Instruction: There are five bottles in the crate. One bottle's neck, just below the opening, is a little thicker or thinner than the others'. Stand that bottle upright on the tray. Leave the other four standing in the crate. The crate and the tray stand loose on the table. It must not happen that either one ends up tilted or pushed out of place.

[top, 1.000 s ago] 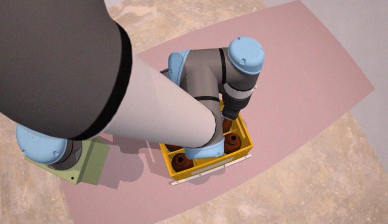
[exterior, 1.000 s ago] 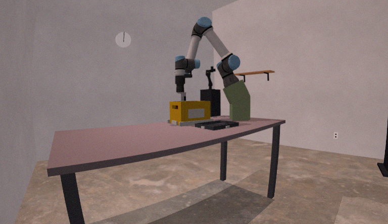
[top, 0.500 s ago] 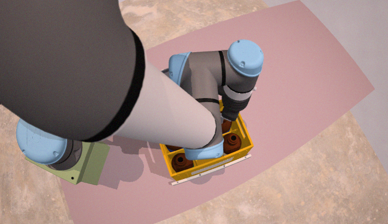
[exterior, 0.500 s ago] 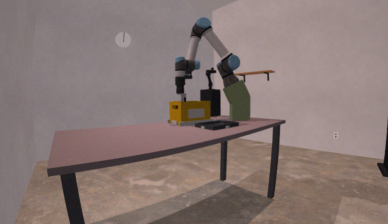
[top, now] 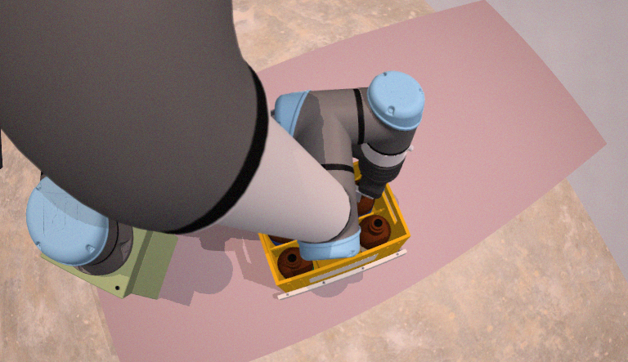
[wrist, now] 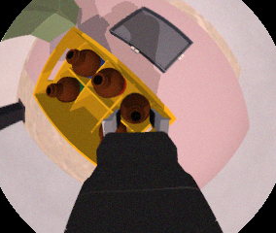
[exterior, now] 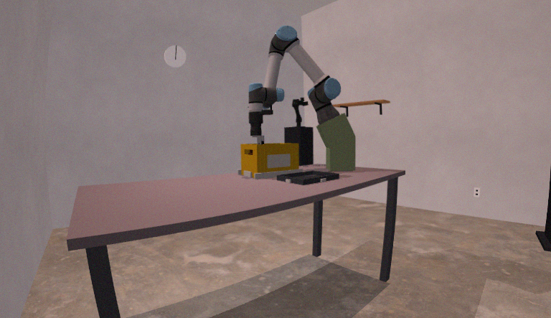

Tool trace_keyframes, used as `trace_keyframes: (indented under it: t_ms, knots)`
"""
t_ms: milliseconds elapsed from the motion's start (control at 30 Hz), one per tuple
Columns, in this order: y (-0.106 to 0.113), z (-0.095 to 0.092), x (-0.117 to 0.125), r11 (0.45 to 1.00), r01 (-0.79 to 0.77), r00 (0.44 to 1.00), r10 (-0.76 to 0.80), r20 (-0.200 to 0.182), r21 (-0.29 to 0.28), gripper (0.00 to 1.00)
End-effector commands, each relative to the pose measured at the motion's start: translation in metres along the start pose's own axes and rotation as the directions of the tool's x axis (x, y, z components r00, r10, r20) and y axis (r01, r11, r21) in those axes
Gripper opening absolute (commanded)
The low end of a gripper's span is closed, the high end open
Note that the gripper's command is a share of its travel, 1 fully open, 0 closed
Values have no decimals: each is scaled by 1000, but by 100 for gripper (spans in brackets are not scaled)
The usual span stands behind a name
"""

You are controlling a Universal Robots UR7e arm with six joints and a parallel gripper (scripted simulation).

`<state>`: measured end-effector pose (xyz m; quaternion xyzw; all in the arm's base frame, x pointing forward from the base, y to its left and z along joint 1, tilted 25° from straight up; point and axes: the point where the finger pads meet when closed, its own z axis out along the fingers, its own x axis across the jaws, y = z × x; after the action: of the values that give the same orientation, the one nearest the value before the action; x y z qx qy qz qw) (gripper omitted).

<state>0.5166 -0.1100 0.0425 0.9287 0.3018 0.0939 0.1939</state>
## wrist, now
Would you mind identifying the yellow bottle crate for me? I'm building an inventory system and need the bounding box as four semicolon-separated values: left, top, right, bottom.
33;26;176;166

